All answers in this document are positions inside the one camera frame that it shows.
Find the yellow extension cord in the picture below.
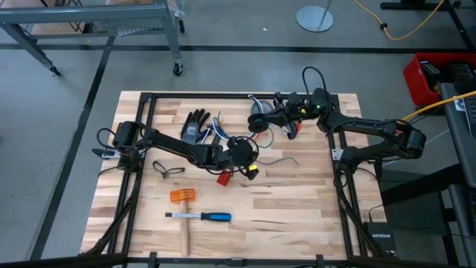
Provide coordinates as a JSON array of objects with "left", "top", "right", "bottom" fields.
[{"left": 353, "top": 0, "right": 447, "bottom": 42}]

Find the black aluminium table frame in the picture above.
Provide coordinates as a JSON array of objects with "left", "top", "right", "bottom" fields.
[{"left": 80, "top": 91, "right": 391, "bottom": 268}]

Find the thin white cable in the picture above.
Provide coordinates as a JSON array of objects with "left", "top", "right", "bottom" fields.
[{"left": 382, "top": 128, "right": 451, "bottom": 168}]

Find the black box device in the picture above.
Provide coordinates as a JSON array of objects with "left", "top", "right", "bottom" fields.
[{"left": 419, "top": 60, "right": 443, "bottom": 90}]

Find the black Netgear switch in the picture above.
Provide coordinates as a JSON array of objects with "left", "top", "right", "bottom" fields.
[{"left": 363, "top": 221, "right": 398, "bottom": 258}]

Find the grey desk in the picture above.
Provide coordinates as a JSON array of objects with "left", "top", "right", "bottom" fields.
[{"left": 440, "top": 81, "right": 476, "bottom": 268}]

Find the black keyboard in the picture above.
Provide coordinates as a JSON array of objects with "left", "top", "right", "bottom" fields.
[{"left": 460, "top": 95, "right": 476, "bottom": 139}]

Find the red terminal block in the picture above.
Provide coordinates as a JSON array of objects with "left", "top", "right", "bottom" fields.
[{"left": 216, "top": 170, "right": 234, "bottom": 187}]

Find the rainbow ribbon cable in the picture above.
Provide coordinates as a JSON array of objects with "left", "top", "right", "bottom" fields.
[{"left": 211, "top": 94, "right": 263, "bottom": 142}]

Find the thin black cord bundle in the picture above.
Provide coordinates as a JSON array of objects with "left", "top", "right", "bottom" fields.
[{"left": 152, "top": 159, "right": 187, "bottom": 179}]

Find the chisel with blue-black handle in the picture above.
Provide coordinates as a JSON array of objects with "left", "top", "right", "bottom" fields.
[{"left": 164, "top": 211, "right": 233, "bottom": 223}]

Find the black grey work glove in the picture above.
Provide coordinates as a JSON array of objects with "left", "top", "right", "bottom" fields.
[{"left": 179, "top": 108, "right": 213, "bottom": 147}]

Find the red plastic bin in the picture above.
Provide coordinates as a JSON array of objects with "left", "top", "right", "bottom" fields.
[{"left": 403, "top": 51, "right": 476, "bottom": 108}]

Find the grey wire piece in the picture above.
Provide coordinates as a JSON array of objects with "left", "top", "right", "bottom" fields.
[{"left": 255, "top": 125, "right": 301, "bottom": 168}]

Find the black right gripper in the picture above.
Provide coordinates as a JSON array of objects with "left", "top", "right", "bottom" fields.
[{"left": 259, "top": 91, "right": 315, "bottom": 130}]

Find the black C-clamp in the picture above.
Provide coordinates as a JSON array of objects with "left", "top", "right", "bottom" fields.
[{"left": 200, "top": 124, "right": 226, "bottom": 148}]

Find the grey metal cart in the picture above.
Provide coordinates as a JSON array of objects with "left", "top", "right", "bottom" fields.
[{"left": 0, "top": 0, "right": 187, "bottom": 77}]

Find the orange-headed wooden mallet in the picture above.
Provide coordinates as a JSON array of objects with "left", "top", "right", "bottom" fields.
[{"left": 170, "top": 188, "right": 197, "bottom": 258}]

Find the round grey stand base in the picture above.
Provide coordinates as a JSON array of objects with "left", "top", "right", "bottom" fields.
[{"left": 296, "top": 0, "right": 335, "bottom": 34}]

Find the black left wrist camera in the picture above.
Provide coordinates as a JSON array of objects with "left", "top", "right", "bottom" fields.
[{"left": 245, "top": 163, "right": 260, "bottom": 182}]

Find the thick yellow cable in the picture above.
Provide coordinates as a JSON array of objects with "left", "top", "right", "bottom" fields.
[{"left": 399, "top": 90, "right": 476, "bottom": 124}]

